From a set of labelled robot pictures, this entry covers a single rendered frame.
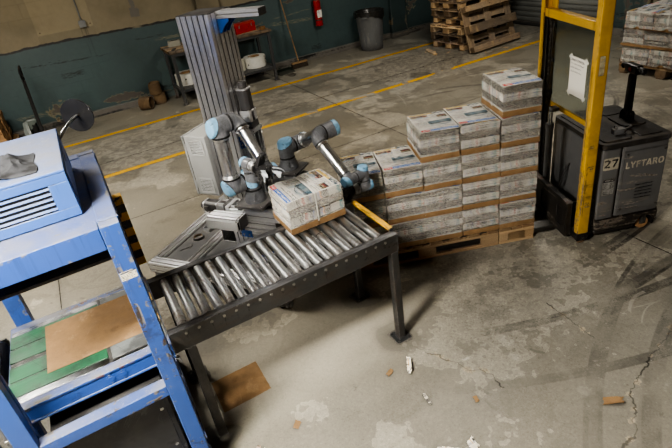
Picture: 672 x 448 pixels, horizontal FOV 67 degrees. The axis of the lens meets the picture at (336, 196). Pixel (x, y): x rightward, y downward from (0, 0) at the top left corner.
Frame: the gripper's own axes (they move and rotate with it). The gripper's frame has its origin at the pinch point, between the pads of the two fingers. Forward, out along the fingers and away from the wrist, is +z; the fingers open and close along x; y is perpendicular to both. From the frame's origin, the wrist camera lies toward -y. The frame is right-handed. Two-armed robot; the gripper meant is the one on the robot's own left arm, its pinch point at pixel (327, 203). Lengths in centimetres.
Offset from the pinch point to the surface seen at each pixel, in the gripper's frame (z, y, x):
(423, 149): -77, 15, 5
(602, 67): -177, 59, 65
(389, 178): -53, -2, -5
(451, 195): -94, -25, 13
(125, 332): 139, 2, 46
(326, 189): 10.1, 24.1, 24.0
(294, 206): 32.2, 21.2, 24.2
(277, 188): 33.1, 25.1, 3.0
